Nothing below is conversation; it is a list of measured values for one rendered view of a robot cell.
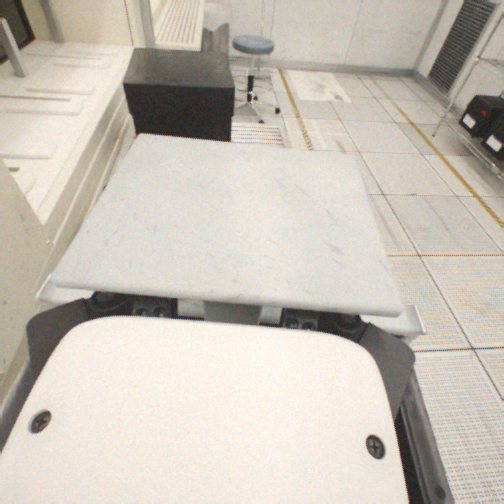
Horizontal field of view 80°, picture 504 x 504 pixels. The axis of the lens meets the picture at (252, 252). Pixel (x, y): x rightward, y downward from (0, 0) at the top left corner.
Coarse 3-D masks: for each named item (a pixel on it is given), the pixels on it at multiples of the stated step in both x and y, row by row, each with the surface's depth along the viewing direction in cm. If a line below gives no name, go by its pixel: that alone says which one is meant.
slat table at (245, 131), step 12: (132, 120) 113; (132, 132) 107; (240, 132) 114; (252, 132) 115; (264, 132) 116; (276, 132) 121; (132, 144) 102; (252, 144) 109; (264, 144) 110; (276, 144) 125; (288, 144) 111; (120, 156) 97; (108, 180) 88
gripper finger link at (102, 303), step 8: (96, 296) 11; (104, 296) 11; (112, 296) 11; (120, 296) 11; (128, 296) 11; (96, 304) 11; (104, 304) 11; (112, 304) 11; (120, 304) 11; (128, 304) 11; (96, 312) 11; (104, 312) 11; (112, 312) 11
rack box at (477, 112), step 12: (480, 96) 256; (492, 96) 259; (468, 108) 263; (480, 108) 253; (492, 108) 243; (468, 120) 265; (480, 120) 252; (492, 120) 248; (468, 132) 265; (480, 132) 258
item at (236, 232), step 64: (128, 192) 13; (192, 192) 13; (256, 192) 14; (320, 192) 14; (64, 256) 10; (128, 256) 11; (192, 256) 11; (256, 256) 11; (320, 256) 11; (384, 256) 12; (256, 320) 17; (384, 320) 18; (0, 448) 15
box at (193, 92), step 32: (128, 64) 83; (160, 64) 84; (192, 64) 87; (224, 64) 89; (128, 96) 76; (160, 96) 78; (192, 96) 79; (224, 96) 80; (160, 128) 84; (192, 128) 86; (224, 128) 87
